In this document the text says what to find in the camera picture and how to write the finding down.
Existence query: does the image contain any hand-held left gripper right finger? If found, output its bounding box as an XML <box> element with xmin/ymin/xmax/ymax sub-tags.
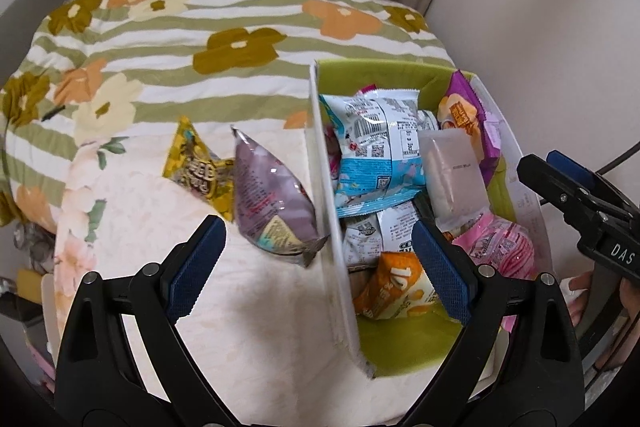
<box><xmin>400</xmin><ymin>219</ymin><xmax>586</xmax><ymax>427</ymax></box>

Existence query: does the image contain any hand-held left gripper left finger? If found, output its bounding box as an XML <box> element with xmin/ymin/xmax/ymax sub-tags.
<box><xmin>54</xmin><ymin>214</ymin><xmax>241</xmax><ymax>427</ymax></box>

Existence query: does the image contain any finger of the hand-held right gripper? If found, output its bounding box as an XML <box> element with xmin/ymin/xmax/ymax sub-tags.
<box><xmin>516</xmin><ymin>154</ymin><xmax>610</xmax><ymax>234</ymax></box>
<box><xmin>546</xmin><ymin>150</ymin><xmax>640</xmax><ymax>216</ymax></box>

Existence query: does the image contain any orange cake packet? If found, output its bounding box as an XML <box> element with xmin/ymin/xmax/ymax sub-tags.
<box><xmin>354</xmin><ymin>251</ymin><xmax>443</xmax><ymax>322</ymax></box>

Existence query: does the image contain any white box with green inside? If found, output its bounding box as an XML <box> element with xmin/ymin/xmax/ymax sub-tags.
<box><xmin>307</xmin><ymin>58</ymin><xmax>553</xmax><ymax>380</ymax></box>

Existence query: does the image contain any person's right hand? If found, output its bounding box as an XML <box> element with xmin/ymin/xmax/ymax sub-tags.
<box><xmin>567</xmin><ymin>272</ymin><xmax>640</xmax><ymax>370</ymax></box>

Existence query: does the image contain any pink snack packet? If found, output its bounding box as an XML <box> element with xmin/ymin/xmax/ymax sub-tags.
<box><xmin>447</xmin><ymin>213</ymin><xmax>540</xmax><ymax>282</ymax></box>

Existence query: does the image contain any white printed snack packet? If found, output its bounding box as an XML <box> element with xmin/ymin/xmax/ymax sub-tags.
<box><xmin>341</xmin><ymin>213</ymin><xmax>386</xmax><ymax>269</ymax></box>
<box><xmin>377</xmin><ymin>202</ymin><xmax>421</xmax><ymax>258</ymax></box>

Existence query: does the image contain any translucent white packet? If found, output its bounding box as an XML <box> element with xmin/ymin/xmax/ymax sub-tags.
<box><xmin>416</xmin><ymin>128</ymin><xmax>488</xmax><ymax>218</ymax></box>

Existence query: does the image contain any yellow patterned snack packet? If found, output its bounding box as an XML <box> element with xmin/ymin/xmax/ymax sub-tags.
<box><xmin>161</xmin><ymin>116</ymin><xmax>237</xmax><ymax>223</ymax></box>

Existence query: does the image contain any lavender snack packet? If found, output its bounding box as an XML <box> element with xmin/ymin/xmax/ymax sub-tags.
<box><xmin>230</xmin><ymin>125</ymin><xmax>331</xmax><ymax>269</ymax></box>

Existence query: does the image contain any purple snack packet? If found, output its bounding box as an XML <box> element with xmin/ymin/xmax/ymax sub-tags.
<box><xmin>437</xmin><ymin>71</ymin><xmax>502</xmax><ymax>178</ymax></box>

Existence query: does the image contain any blue white snack packet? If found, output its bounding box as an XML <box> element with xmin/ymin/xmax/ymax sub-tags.
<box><xmin>319</xmin><ymin>88</ymin><xmax>428</xmax><ymax>219</ymax></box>

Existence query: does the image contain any yellow stool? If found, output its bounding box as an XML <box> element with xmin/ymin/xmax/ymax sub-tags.
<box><xmin>16</xmin><ymin>269</ymin><xmax>45</xmax><ymax>303</ymax></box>

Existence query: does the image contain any green striped floral blanket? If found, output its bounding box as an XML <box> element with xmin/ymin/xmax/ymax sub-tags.
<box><xmin>0</xmin><ymin>0</ymin><xmax>451</xmax><ymax>228</ymax></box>

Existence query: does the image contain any black cable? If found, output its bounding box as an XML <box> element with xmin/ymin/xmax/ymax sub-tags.
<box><xmin>595</xmin><ymin>146</ymin><xmax>640</xmax><ymax>178</ymax></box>

